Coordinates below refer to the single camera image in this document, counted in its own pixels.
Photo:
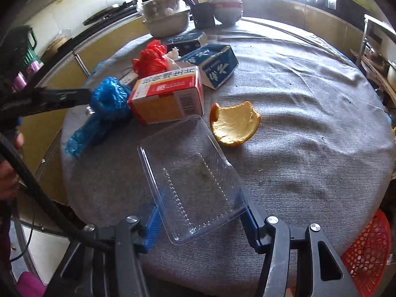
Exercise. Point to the blue plastic bag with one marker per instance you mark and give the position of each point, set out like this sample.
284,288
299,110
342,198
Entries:
110,108

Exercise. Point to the orange peel piece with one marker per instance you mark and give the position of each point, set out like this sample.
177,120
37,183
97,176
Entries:
234,125

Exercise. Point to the red plastic bag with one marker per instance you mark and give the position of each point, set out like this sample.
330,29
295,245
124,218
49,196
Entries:
151,60

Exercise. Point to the red and white stacked bowls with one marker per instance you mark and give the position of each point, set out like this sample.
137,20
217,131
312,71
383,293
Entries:
227,12

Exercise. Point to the black chopstick holder cup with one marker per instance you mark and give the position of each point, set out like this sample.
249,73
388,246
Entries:
203,15

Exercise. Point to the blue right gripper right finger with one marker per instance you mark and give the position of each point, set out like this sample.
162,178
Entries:
252,222

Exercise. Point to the green thermos jug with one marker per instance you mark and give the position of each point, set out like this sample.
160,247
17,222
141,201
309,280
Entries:
18,48

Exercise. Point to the dark blue flat box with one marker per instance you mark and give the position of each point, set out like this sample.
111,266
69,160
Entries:
186,43

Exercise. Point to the clear plastic tray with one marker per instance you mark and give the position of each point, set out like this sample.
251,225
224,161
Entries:
191,181

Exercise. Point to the person's left hand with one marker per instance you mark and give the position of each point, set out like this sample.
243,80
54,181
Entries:
9,181

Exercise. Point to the red plastic mesh basket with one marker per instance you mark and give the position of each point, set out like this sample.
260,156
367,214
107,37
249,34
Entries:
366,258

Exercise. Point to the purple thermos bottle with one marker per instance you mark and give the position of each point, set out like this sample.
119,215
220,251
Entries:
21,79

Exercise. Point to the blue and white carton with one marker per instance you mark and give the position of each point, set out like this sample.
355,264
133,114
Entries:
216,63

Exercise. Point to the steel kitchen rack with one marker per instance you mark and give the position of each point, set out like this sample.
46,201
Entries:
376,67

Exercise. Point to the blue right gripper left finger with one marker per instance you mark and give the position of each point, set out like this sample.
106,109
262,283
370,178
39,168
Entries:
150,226

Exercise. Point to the red and white medicine box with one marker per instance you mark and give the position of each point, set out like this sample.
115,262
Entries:
168,96

